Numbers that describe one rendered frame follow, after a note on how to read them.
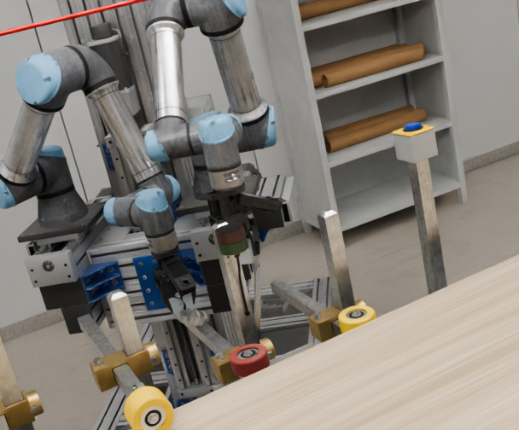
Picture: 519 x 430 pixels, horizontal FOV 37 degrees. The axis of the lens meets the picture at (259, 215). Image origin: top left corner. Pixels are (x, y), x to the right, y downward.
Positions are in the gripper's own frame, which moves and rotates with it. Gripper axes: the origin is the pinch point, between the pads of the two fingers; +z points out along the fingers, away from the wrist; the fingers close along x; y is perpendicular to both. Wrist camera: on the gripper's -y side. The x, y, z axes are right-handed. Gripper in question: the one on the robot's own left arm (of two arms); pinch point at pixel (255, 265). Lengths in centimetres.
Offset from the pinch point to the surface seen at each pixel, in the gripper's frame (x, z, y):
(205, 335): -7.1, 15.4, 13.5
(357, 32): -248, -12, -189
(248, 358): 18.9, 10.9, 13.0
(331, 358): 30.8, 11.4, 0.2
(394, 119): -220, 38, -188
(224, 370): 10.1, 16.3, 15.9
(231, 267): 9.5, -5.5, 8.9
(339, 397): 43.3, 11.6, 6.1
